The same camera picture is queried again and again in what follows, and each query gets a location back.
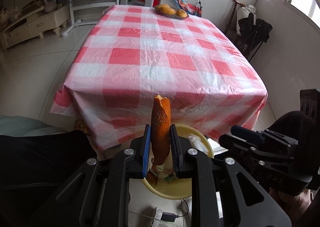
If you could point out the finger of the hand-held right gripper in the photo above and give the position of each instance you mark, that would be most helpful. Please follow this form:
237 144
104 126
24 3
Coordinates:
247 134
233 143

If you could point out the woven fruit basket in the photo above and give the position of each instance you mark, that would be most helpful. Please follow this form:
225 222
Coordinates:
172 16

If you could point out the pink checkered tablecloth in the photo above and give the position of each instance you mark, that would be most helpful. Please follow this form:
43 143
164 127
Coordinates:
155 62

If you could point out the yellow plastic basin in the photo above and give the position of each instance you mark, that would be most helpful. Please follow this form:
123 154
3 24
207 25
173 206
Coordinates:
175 189

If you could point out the beige kettlebell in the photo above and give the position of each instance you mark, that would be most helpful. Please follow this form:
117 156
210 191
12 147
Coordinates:
51 4

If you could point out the white power strip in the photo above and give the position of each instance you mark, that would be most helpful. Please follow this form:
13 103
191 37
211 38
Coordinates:
155 218

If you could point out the white sack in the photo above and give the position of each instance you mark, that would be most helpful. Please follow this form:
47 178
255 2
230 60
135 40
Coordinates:
246 13

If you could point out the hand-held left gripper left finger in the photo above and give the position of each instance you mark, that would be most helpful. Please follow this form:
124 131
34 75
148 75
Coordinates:
147 152

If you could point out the person's black trouser leg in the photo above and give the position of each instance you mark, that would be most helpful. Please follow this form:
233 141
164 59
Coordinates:
37 172

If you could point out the black power adapter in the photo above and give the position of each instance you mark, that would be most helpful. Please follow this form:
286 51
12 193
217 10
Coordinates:
168 217

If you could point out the pale green chair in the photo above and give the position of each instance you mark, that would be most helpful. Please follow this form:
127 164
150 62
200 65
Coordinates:
25 125

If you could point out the dark wooden chair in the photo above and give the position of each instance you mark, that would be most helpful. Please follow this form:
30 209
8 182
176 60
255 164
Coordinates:
231 27

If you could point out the brown patterned object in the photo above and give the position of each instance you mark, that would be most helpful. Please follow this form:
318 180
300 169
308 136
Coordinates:
82 125

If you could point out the person's right hand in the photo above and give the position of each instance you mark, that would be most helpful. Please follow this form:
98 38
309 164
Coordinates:
295 203

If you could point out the black folding chair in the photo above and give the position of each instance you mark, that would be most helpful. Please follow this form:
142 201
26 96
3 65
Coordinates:
257 34

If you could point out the yellow mango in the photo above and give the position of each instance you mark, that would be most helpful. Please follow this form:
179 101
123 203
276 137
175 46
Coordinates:
181 13
170 11
165 7

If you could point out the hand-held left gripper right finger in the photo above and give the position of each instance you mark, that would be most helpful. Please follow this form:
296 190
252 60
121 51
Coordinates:
175 152

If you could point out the cream television cabinet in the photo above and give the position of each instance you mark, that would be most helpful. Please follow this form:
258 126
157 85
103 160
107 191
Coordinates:
32 27

